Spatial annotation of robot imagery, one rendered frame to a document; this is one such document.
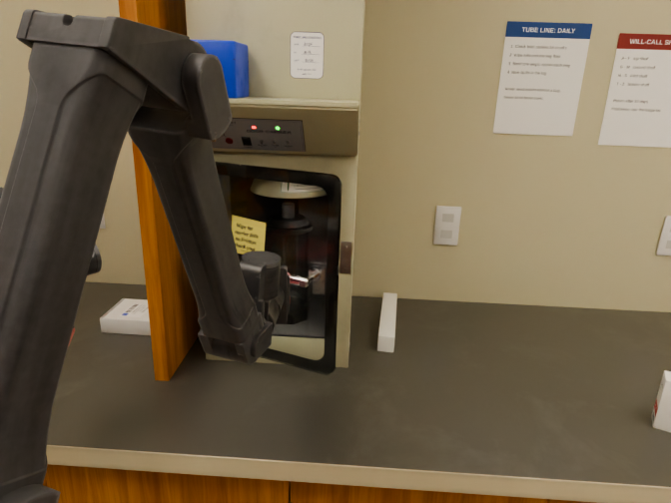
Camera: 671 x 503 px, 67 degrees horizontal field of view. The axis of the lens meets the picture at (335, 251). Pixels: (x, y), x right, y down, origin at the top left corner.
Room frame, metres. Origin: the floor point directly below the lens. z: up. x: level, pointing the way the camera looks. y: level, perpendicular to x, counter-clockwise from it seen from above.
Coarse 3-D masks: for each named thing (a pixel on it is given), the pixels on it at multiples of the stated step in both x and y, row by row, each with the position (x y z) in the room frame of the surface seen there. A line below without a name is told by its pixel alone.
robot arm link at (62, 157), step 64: (64, 64) 0.35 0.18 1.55; (128, 64) 0.37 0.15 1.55; (64, 128) 0.33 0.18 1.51; (128, 128) 0.38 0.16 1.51; (64, 192) 0.32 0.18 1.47; (0, 256) 0.30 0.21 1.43; (64, 256) 0.32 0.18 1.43; (0, 320) 0.28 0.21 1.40; (64, 320) 0.31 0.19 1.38; (0, 384) 0.27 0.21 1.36; (0, 448) 0.26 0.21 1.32
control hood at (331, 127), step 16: (240, 112) 0.88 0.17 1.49; (256, 112) 0.88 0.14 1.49; (272, 112) 0.88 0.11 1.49; (288, 112) 0.87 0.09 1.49; (304, 112) 0.87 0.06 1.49; (320, 112) 0.87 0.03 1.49; (336, 112) 0.87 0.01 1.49; (352, 112) 0.87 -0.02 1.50; (304, 128) 0.90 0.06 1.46; (320, 128) 0.90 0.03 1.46; (336, 128) 0.90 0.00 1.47; (352, 128) 0.89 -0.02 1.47; (320, 144) 0.93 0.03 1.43; (336, 144) 0.93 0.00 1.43; (352, 144) 0.92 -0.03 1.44
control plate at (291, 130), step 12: (240, 120) 0.89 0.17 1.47; (252, 120) 0.89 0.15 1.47; (264, 120) 0.89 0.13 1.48; (276, 120) 0.89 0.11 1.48; (288, 120) 0.89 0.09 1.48; (300, 120) 0.89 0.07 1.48; (228, 132) 0.92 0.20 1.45; (240, 132) 0.92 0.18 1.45; (252, 132) 0.92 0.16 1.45; (264, 132) 0.91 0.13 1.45; (276, 132) 0.91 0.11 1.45; (288, 132) 0.91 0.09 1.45; (300, 132) 0.91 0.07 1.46; (216, 144) 0.95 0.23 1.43; (228, 144) 0.94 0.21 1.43; (240, 144) 0.94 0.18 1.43; (252, 144) 0.94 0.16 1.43; (264, 144) 0.94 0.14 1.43; (276, 144) 0.94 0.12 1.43; (300, 144) 0.93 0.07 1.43
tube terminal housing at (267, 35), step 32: (192, 0) 0.99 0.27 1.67; (224, 0) 0.99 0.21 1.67; (256, 0) 0.98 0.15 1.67; (288, 0) 0.98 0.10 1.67; (320, 0) 0.98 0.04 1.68; (352, 0) 0.98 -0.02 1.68; (192, 32) 0.99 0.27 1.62; (224, 32) 0.99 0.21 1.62; (256, 32) 0.98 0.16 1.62; (288, 32) 0.98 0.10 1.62; (352, 32) 0.98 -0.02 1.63; (256, 64) 0.98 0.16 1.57; (288, 64) 0.98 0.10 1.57; (352, 64) 0.98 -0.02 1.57; (256, 96) 0.98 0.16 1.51; (288, 96) 0.98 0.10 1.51; (320, 96) 0.98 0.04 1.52; (352, 96) 0.98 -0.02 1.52; (224, 160) 0.99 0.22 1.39; (256, 160) 0.98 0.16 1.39; (288, 160) 0.98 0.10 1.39; (320, 160) 0.98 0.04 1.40; (352, 160) 0.97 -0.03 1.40; (352, 192) 0.97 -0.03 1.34; (352, 224) 0.97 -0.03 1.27; (352, 256) 0.98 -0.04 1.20
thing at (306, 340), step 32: (224, 192) 0.95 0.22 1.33; (256, 192) 0.92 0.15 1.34; (288, 192) 0.90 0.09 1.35; (320, 192) 0.87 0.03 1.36; (288, 224) 0.90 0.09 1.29; (320, 224) 0.87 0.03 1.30; (288, 256) 0.90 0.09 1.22; (320, 256) 0.87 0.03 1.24; (320, 288) 0.87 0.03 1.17; (288, 320) 0.90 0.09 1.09; (320, 320) 0.87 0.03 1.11; (288, 352) 0.90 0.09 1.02; (320, 352) 0.87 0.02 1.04
